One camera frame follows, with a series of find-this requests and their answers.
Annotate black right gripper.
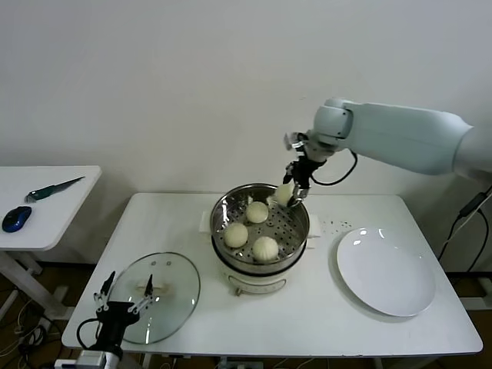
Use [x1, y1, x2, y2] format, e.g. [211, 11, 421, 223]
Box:
[283, 157, 322, 209]

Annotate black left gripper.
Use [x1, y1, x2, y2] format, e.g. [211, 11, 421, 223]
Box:
[94, 271, 155, 347]

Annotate white steamed baozi bun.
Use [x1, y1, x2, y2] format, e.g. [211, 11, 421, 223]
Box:
[276, 183, 296, 208]
[245, 201, 270, 224]
[224, 223, 249, 248]
[251, 236, 279, 263]

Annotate glass lid with white handle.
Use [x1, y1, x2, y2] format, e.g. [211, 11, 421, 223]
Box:
[111, 251, 202, 345]

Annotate stainless steel steamer basket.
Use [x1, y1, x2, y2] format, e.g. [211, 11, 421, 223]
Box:
[198, 183, 322, 270]

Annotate white power strip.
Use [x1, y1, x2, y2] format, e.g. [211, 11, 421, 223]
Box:
[14, 317, 52, 338]

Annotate white side table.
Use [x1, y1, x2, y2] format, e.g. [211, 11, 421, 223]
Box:
[0, 165, 103, 320]

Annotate white round plate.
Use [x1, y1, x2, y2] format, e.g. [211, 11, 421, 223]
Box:
[336, 227, 437, 318]

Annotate blue black computer mouse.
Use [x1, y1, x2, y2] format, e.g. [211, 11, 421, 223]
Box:
[2, 205, 33, 234]

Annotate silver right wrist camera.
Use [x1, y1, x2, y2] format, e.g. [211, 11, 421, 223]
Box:
[284, 131, 308, 151]

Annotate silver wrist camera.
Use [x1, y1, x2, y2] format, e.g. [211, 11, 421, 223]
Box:
[284, 131, 308, 151]
[53, 350, 107, 369]

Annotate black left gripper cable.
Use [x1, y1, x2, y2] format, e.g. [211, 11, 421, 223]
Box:
[76, 317, 101, 351]

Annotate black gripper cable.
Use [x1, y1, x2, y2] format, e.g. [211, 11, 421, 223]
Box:
[309, 149, 358, 186]
[76, 317, 101, 351]

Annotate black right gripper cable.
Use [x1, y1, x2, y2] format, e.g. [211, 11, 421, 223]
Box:
[309, 149, 358, 186]

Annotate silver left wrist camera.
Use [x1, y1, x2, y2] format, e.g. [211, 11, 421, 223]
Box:
[53, 350, 107, 369]

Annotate tangled floor cables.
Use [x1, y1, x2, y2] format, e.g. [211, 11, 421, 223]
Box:
[0, 295, 65, 369]

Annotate green handled knife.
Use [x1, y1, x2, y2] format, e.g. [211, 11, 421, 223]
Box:
[25, 176, 86, 204]

